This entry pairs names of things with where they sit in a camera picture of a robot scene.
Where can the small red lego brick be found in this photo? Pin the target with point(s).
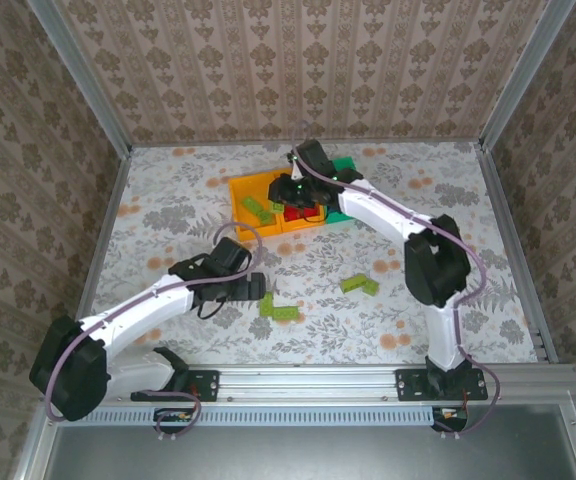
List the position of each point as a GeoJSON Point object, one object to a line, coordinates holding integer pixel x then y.
{"type": "Point", "coordinates": [292, 214]}

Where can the long red lego brick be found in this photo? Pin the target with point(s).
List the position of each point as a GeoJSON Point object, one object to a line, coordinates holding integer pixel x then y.
{"type": "Point", "coordinates": [314, 214]}

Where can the small green lego brick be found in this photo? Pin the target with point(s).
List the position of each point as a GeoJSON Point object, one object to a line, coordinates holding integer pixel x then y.
{"type": "Point", "coordinates": [371, 287]}
{"type": "Point", "coordinates": [264, 216]}

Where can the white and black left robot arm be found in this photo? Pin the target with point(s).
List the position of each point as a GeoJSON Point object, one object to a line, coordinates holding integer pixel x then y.
{"type": "Point", "coordinates": [153, 305]}

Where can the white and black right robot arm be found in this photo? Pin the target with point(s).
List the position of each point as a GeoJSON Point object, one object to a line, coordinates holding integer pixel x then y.
{"type": "Point", "coordinates": [373, 210]}

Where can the green plastic bin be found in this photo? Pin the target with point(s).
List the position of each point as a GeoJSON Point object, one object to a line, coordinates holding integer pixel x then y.
{"type": "Point", "coordinates": [344, 164]}

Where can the grey metal panel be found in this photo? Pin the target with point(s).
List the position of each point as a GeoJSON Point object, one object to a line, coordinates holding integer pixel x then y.
{"type": "Point", "coordinates": [308, 455]}

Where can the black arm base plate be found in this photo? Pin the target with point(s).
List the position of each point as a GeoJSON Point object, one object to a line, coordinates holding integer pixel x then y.
{"type": "Point", "coordinates": [208, 385]}
{"type": "Point", "coordinates": [410, 385]}

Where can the aluminium front rail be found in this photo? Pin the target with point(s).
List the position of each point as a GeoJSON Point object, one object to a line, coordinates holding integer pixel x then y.
{"type": "Point", "coordinates": [308, 382]}

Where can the aluminium side rail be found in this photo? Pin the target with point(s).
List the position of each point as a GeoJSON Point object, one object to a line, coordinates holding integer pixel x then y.
{"type": "Point", "coordinates": [513, 240]}
{"type": "Point", "coordinates": [109, 215]}

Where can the aluminium frame post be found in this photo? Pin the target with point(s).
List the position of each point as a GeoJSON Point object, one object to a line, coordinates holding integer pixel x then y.
{"type": "Point", "coordinates": [83, 75]}
{"type": "Point", "coordinates": [524, 75]}

